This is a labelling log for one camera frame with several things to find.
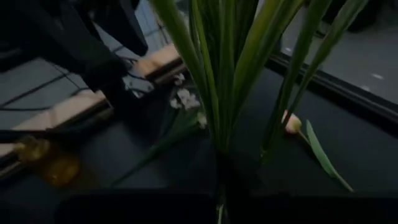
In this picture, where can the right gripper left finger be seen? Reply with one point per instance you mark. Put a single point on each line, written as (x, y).
(140, 208)

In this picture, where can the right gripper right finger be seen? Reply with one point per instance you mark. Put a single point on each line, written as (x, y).
(311, 211)

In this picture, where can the pink tulip with stem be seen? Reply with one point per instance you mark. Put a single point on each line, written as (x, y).
(293, 124)

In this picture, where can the white flower bunch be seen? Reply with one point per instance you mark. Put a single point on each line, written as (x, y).
(188, 99)

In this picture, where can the red flower bunch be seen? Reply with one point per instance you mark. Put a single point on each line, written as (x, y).
(224, 93)

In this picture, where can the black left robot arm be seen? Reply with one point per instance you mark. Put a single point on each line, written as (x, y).
(77, 40)

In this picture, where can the amber glass vase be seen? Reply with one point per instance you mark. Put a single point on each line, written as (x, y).
(60, 170)

